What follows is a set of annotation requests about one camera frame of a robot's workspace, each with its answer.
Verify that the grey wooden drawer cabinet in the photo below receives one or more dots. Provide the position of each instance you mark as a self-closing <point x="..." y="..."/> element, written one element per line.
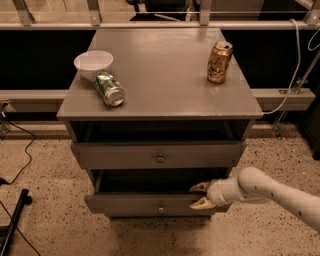
<point x="168" y="97"/>

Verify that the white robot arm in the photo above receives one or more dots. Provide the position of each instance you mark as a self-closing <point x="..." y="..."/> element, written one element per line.
<point x="252" y="185"/>

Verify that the green soda can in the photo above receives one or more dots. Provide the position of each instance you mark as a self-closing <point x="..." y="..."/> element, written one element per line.
<point x="109" y="89"/>

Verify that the white bowl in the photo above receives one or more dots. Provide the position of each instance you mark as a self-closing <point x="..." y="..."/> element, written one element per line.
<point x="89" y="63"/>

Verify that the grey top drawer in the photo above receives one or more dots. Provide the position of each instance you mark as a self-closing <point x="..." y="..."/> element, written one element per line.
<point x="156" y="155"/>

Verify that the grey drawer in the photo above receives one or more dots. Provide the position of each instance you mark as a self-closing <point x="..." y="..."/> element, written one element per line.
<point x="156" y="155"/>
<point x="150" y="192"/>

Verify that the gold soda can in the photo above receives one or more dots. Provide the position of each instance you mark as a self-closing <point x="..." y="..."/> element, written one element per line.
<point x="218" y="61"/>

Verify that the black stand leg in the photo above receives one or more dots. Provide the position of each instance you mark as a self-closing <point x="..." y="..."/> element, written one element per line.
<point x="7" y="231"/>

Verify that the metal window rail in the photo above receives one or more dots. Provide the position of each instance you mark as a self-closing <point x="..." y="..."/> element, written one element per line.
<point x="224" y="25"/>

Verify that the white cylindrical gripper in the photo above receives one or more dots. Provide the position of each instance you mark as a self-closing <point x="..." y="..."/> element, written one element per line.
<point x="214" y="192"/>

